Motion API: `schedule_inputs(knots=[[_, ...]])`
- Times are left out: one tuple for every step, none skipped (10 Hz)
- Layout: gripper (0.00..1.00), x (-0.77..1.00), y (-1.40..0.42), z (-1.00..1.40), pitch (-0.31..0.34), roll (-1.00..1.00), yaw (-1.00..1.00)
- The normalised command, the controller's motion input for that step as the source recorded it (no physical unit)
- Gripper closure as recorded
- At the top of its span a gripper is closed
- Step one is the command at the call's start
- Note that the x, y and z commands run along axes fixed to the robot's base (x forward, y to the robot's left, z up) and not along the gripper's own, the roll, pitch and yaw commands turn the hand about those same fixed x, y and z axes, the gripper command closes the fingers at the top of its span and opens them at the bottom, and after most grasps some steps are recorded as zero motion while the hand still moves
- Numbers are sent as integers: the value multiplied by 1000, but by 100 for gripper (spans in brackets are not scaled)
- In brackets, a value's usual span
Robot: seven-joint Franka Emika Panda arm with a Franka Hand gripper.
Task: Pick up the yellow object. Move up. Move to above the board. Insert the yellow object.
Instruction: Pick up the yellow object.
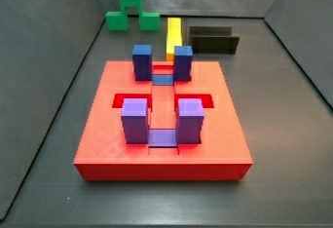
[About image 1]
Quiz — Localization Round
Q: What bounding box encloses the dark blue U-shaped block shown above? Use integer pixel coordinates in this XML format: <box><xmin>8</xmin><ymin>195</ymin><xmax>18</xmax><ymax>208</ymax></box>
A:
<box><xmin>132</xmin><ymin>45</ymin><xmax>192</xmax><ymax>86</ymax></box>

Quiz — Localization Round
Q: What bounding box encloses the red slotted base board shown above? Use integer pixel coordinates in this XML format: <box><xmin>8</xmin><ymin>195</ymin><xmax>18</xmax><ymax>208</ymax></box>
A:
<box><xmin>73</xmin><ymin>61</ymin><xmax>252</xmax><ymax>181</ymax></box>

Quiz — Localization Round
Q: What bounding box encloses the yellow rectangular bar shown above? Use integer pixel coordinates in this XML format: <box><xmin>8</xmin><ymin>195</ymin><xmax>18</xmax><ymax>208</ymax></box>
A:
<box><xmin>165</xmin><ymin>18</ymin><xmax>181</xmax><ymax>61</ymax></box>

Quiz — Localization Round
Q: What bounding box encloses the black angular block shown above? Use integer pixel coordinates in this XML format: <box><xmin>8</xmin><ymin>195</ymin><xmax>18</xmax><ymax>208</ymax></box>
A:
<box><xmin>188</xmin><ymin>26</ymin><xmax>239</xmax><ymax>55</ymax></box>

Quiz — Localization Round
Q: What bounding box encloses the purple U-shaped block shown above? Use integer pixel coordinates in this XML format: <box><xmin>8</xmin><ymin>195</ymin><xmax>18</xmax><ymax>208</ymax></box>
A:
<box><xmin>120</xmin><ymin>98</ymin><xmax>204</xmax><ymax>148</ymax></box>

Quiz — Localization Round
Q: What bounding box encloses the green arch-shaped block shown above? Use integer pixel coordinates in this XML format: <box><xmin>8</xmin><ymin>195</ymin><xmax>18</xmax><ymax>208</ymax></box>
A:
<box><xmin>105</xmin><ymin>0</ymin><xmax>160</xmax><ymax>31</ymax></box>

